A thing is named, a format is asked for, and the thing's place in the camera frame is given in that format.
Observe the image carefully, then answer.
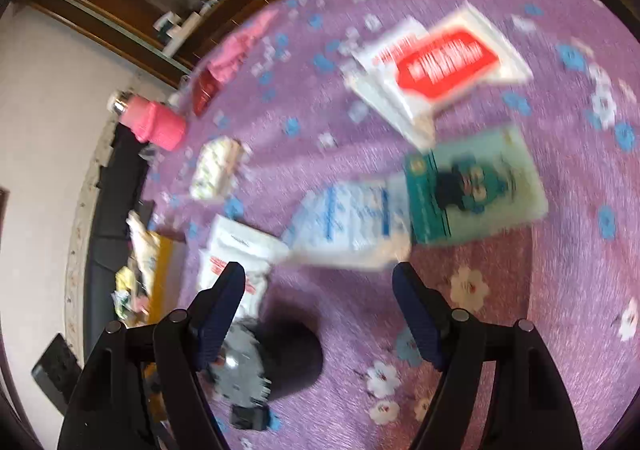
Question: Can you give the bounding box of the teal cartoon tissue pack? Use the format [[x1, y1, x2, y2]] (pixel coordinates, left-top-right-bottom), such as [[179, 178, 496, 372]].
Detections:
[[404, 124, 548, 245]]

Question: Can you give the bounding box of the white packet with red text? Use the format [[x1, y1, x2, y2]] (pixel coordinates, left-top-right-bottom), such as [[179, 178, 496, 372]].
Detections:
[[345, 17, 435, 151]]

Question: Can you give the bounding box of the white packet with red label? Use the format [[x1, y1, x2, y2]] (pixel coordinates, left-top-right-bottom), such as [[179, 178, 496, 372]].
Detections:
[[396, 2, 533, 115]]

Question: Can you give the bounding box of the pink knitted bottle sleeve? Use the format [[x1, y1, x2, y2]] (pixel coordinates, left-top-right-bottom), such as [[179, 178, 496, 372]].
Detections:
[[107, 91, 186, 151]]

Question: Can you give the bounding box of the white and blue wipes packet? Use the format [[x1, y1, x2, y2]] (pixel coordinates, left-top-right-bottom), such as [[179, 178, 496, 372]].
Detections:
[[281, 173, 412, 271]]

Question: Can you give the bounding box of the white paper envelope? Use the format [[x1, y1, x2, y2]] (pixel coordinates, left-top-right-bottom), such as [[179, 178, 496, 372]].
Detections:
[[198, 215, 290, 321]]

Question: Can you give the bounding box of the red satin pouch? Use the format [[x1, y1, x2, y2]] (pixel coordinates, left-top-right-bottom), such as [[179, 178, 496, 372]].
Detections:
[[192, 68, 220, 117]]

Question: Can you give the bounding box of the pink cloth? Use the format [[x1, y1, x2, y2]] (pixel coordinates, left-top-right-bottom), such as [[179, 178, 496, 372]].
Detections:
[[205, 8, 279, 84]]

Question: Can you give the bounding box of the lemon print tissue pack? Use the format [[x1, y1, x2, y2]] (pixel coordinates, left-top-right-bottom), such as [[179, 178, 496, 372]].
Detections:
[[189, 136, 247, 201]]

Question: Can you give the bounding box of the black sofa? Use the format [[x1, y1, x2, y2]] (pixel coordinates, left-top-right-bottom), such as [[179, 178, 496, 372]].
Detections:
[[82, 125, 149, 355]]

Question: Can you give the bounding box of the purple floral tablecloth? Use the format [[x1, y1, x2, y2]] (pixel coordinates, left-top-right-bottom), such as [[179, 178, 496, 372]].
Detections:
[[143, 0, 639, 449]]

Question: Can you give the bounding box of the yellow storage box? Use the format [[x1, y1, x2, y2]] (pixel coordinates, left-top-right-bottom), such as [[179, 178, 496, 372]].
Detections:
[[112, 211, 188, 328]]

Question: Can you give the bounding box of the silver round metal disc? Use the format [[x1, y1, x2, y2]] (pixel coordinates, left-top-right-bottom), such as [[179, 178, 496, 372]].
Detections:
[[207, 322, 271, 408]]

